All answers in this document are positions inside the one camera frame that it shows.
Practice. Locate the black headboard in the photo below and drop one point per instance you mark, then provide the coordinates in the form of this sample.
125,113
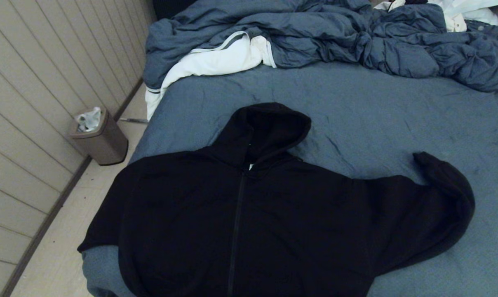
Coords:
166,6

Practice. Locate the blue bed sheet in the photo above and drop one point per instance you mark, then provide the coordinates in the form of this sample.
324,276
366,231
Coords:
377,115

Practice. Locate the grey metal rod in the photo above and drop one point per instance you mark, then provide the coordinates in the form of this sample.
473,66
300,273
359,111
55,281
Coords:
133,120

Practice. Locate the white pillow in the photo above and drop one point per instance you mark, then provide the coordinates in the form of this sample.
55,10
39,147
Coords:
475,14

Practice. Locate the beige trash bin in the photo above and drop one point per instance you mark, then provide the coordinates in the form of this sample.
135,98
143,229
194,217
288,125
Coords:
104,144

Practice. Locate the white garment with grey stripe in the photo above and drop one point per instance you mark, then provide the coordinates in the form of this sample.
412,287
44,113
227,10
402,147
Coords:
216,62

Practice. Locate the clear plastic bin bag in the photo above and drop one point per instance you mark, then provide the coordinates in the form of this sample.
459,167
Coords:
88,119

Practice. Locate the rumpled blue duvet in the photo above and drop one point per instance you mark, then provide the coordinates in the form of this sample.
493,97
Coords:
315,29

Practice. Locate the black zip hoodie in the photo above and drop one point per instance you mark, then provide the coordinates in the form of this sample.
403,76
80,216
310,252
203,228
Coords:
253,231

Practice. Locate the cream rumpled garment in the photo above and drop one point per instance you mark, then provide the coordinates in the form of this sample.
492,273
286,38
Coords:
455,22

